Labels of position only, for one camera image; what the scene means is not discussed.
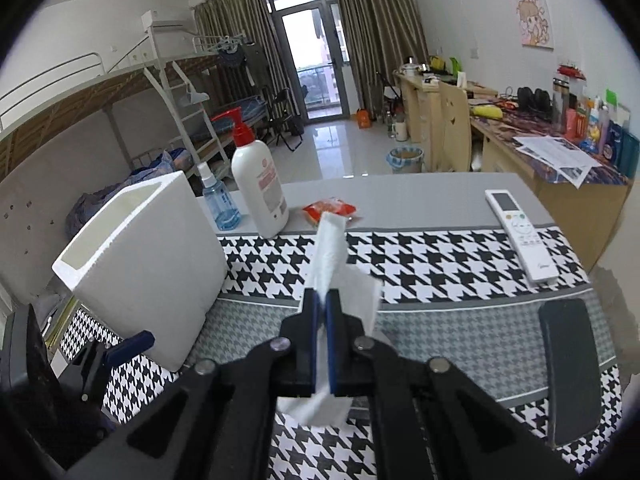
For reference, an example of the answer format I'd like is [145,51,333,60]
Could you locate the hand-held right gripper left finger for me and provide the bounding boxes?
[65,290,321,480]

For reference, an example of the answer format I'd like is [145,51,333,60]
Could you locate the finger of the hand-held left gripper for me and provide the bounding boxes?
[102,330,156,368]
[65,338,123,402]

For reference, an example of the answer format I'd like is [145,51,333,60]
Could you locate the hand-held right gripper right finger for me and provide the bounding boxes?
[322,290,576,480]

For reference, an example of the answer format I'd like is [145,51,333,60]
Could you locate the white foam box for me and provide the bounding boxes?
[51,170,230,373]

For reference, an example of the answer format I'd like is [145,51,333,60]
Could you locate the white tissue paper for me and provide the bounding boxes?
[282,211,383,426]

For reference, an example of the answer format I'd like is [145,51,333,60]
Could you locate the red snack packet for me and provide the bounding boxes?
[302,197,362,224]

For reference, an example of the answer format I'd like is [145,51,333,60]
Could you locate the houndstooth tablecloth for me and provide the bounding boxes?
[60,227,623,480]

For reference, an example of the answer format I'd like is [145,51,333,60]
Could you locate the blue spray bottle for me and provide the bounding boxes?
[196,162,242,232]

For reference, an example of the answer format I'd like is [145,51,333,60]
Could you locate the white lotion pump bottle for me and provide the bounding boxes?
[231,121,291,239]

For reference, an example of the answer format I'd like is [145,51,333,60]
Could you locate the blue plaid blanket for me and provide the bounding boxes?
[65,147,196,236]

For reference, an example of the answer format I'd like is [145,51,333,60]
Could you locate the trash bin with blue bag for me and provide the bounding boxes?
[386,146,425,175]

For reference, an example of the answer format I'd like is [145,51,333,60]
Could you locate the black folding chair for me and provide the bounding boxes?
[262,87,305,153]

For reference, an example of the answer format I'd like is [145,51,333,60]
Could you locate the white remote control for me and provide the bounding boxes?
[485,189,560,283]

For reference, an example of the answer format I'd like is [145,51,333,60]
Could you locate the black phone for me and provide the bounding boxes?
[539,299,602,447]

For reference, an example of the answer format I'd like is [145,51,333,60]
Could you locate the wooden chair with smiley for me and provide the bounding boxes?
[437,80,473,173]

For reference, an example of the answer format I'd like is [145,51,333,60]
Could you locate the white metal bunk bed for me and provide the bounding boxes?
[0,52,236,311]
[142,10,281,161]

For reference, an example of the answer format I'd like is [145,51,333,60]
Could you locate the light wooden desk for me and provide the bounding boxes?
[392,67,631,271]

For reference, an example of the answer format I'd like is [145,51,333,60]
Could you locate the hanging dark clothes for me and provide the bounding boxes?
[217,40,263,86]

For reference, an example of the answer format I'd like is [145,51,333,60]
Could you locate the glass balcony door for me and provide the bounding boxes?
[262,0,351,121]

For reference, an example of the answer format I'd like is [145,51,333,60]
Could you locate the printed papers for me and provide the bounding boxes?
[514,135,603,188]

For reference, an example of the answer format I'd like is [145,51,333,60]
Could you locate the brown curtain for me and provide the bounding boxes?
[194,0,281,111]
[330,0,431,116]

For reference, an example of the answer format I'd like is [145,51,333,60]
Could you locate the black shoes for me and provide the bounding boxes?
[516,87,553,113]

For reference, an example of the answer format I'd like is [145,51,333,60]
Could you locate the white air conditioner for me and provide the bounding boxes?
[141,10,193,31]

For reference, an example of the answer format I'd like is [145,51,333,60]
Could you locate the cluster of toiletry bottles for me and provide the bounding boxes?
[552,65,640,176]

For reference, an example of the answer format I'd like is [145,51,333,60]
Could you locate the cartoon wall poster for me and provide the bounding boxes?
[516,0,555,50]

